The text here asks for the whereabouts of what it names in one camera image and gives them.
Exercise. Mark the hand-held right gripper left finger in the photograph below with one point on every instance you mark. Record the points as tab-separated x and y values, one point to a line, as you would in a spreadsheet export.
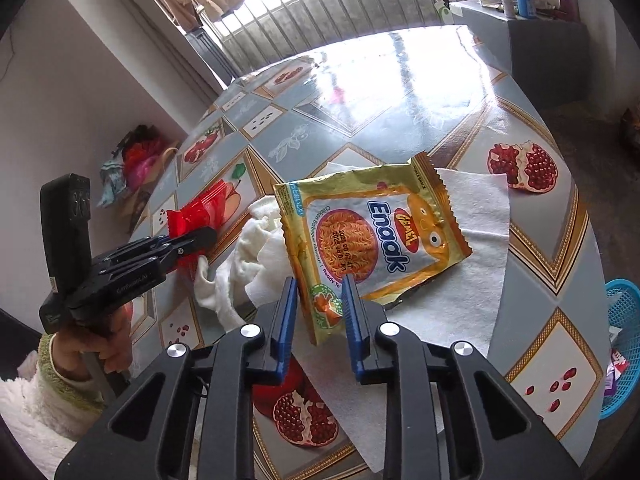
289	320

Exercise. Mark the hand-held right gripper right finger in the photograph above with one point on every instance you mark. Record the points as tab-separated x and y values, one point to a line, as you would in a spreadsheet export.
352	320

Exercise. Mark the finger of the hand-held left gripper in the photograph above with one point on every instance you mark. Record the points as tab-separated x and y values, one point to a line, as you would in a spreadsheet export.
142	246
192	241

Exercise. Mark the red snack packet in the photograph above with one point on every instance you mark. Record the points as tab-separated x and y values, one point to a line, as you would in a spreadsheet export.
192	215

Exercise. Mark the yellow instant noodle packet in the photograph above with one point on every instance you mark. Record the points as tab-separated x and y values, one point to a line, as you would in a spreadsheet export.
380	230

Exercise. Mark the blue plastic basket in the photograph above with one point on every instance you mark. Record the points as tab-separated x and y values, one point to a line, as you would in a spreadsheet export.
620	305

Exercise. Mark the white fleece sleeved forearm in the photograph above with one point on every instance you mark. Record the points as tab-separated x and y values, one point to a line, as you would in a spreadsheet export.
30	410

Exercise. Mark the person's left hand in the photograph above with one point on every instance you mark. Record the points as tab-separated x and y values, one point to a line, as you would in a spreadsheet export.
75	347

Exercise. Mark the crumpled white cloth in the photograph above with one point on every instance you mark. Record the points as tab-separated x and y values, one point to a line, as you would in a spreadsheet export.
245	260

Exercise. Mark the pile of colourful bags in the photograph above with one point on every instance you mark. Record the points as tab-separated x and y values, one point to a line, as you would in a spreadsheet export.
135	160

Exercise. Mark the flat white paper towel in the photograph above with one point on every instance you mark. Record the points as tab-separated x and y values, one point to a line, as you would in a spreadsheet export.
475	270

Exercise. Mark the dark ribbed panel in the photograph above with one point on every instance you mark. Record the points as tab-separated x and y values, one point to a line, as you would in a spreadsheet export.
205	50

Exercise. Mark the fruit print tablecloth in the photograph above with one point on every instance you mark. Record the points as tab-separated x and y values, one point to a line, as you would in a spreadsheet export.
400	85

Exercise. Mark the metal window grille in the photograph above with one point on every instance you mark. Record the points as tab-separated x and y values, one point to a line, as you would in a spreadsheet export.
325	15

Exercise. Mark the red white wrapper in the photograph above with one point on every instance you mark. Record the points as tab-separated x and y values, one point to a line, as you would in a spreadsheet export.
620	359

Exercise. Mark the brown furry object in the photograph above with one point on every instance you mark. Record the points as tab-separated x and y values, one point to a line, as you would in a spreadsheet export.
631	127

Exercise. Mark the small white bottle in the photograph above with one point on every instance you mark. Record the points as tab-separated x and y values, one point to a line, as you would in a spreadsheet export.
508	2

